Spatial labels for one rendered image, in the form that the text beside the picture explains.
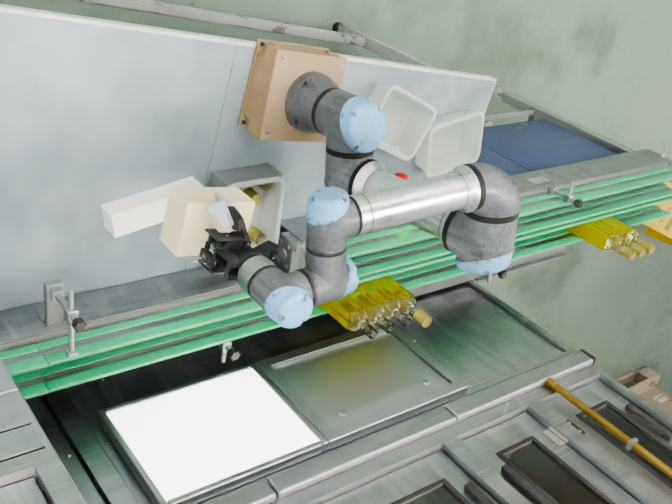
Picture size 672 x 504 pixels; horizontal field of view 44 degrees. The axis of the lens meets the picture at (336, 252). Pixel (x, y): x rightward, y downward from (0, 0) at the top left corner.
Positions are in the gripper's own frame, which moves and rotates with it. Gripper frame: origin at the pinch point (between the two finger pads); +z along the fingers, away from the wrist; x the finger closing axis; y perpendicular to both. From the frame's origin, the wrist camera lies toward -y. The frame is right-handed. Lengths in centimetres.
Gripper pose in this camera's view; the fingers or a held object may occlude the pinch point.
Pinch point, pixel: (211, 224)
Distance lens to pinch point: 172.4
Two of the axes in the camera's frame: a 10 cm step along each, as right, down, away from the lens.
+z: -5.8, -4.7, 6.7
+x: -2.7, 8.8, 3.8
